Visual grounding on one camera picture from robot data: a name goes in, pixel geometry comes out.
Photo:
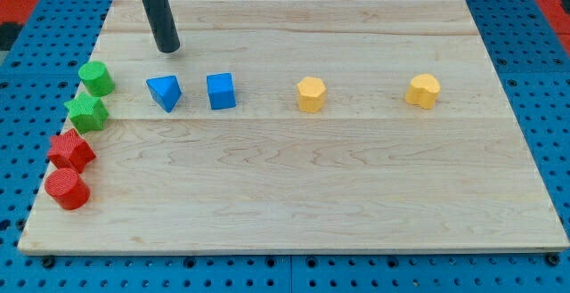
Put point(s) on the green cylinder block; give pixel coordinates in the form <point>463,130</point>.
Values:
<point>96,78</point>

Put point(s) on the yellow heart block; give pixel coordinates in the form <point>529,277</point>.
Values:
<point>423,91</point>

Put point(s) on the blue triangle block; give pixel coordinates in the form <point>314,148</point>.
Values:
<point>165,91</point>

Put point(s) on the yellow hexagon block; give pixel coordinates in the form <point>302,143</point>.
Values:
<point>311,94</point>

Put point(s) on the blue cube block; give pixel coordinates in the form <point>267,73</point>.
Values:
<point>221,91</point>

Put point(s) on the red cylinder block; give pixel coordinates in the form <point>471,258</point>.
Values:
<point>67,188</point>

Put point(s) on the green star block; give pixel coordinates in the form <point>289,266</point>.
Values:
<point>87,113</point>

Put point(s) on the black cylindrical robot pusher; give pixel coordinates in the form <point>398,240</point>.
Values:
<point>162,25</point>

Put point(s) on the red star block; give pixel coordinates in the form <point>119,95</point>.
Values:
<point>70,150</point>

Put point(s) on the light wooden board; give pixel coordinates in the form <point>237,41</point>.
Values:
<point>368,174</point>

